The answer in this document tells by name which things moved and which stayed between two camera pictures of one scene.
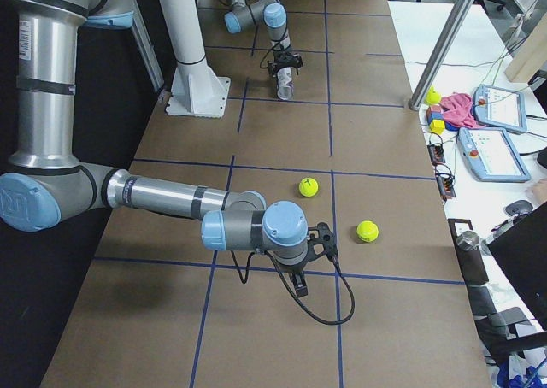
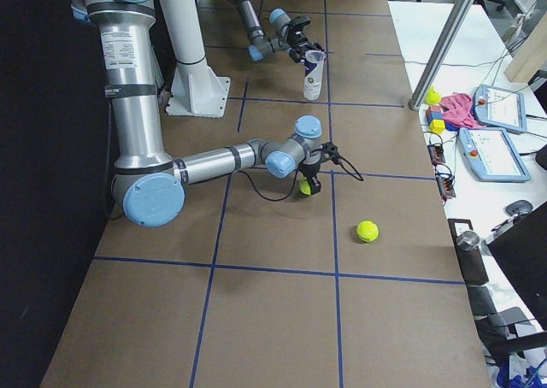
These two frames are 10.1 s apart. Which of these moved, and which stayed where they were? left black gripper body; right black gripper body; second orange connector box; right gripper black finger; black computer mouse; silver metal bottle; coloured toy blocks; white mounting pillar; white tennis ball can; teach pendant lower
Moved: right gripper black finger; left black gripper body; right black gripper body; white tennis ball can
Stayed: coloured toy blocks; black computer mouse; teach pendant lower; silver metal bottle; second orange connector box; white mounting pillar
